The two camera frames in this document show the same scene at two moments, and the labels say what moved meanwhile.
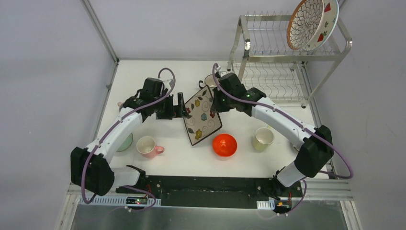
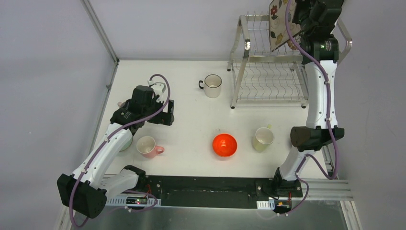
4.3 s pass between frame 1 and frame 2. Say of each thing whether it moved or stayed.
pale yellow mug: stayed
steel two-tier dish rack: stayed
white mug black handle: stayed
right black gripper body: moved
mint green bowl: stayed
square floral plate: moved
